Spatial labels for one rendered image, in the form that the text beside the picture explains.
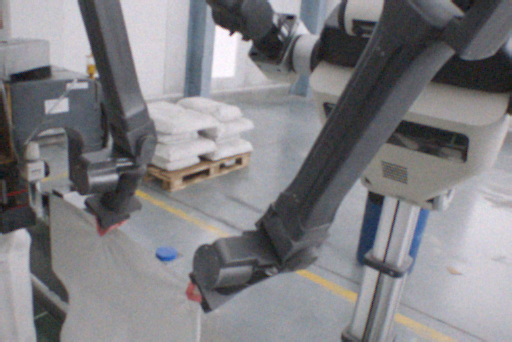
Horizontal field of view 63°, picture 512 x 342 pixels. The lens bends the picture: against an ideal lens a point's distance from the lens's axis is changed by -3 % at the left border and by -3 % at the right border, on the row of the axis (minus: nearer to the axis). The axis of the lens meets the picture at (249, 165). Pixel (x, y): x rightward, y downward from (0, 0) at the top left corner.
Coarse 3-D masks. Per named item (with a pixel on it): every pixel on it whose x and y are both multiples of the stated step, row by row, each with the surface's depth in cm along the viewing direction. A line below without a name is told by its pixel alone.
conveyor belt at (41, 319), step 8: (32, 304) 164; (40, 312) 160; (40, 320) 156; (48, 320) 157; (40, 328) 152; (48, 328) 153; (56, 328) 153; (40, 336) 149; (48, 336) 149; (56, 336) 150
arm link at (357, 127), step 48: (384, 0) 33; (432, 0) 32; (480, 0) 27; (384, 48) 34; (432, 48) 32; (480, 48) 30; (384, 96) 36; (336, 144) 42; (288, 192) 52; (336, 192) 47; (288, 240) 53
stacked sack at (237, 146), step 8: (216, 144) 435; (224, 144) 437; (232, 144) 442; (240, 144) 447; (248, 144) 455; (208, 152) 421; (216, 152) 419; (224, 152) 426; (232, 152) 436; (240, 152) 447
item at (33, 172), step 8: (24, 144) 87; (32, 144) 87; (32, 152) 87; (24, 160) 89; (32, 160) 88; (24, 168) 88; (32, 168) 88; (40, 168) 89; (24, 176) 88; (32, 176) 88; (40, 176) 89
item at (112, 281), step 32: (64, 224) 98; (64, 256) 101; (96, 256) 92; (128, 256) 84; (96, 288) 95; (128, 288) 86; (160, 288) 77; (96, 320) 93; (128, 320) 89; (160, 320) 79; (192, 320) 73
